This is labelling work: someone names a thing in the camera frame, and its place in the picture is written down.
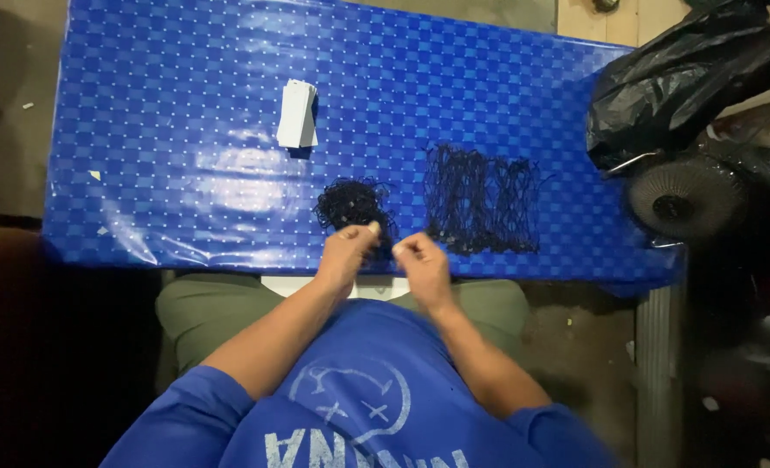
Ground blue checkered plastic tablecloth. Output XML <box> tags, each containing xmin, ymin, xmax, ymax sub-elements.
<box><xmin>40</xmin><ymin>0</ymin><xmax>683</xmax><ymax>287</ymax></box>

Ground white stool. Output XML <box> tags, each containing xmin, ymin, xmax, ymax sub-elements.
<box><xmin>260</xmin><ymin>276</ymin><xmax>412</xmax><ymax>301</ymax></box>

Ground person's left hand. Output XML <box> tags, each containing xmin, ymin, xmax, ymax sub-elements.
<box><xmin>315</xmin><ymin>220</ymin><xmax>382</xmax><ymax>293</ymax></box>

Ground person's right hand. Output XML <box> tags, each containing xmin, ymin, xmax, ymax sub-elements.
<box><xmin>392</xmin><ymin>232</ymin><xmax>452</xmax><ymax>313</ymax></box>

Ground flat pile of black nets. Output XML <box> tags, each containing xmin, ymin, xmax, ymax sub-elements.
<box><xmin>422</xmin><ymin>143</ymin><xmax>548</xmax><ymax>256</ymax></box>

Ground black plastic bag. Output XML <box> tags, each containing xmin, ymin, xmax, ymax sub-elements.
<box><xmin>585</xmin><ymin>0</ymin><xmax>770</xmax><ymax>173</ymax></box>

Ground person's green trousers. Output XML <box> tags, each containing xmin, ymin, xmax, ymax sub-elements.
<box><xmin>155</xmin><ymin>272</ymin><xmax>531</xmax><ymax>378</ymax></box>

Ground person's blue printed shirt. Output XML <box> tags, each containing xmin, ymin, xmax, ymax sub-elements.
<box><xmin>99</xmin><ymin>298</ymin><xmax>623</xmax><ymax>468</ymax></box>

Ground stack of white cards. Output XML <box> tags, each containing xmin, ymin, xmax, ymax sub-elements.
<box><xmin>276</xmin><ymin>78</ymin><xmax>320</xmax><ymax>150</ymax></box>

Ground black net bundle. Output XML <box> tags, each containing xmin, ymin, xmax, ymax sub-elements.
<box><xmin>312</xmin><ymin>176</ymin><xmax>400</xmax><ymax>261</ymax></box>

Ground round fan with grille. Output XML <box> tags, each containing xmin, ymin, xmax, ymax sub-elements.
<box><xmin>627</xmin><ymin>153</ymin><xmax>750</xmax><ymax>241</ymax></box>

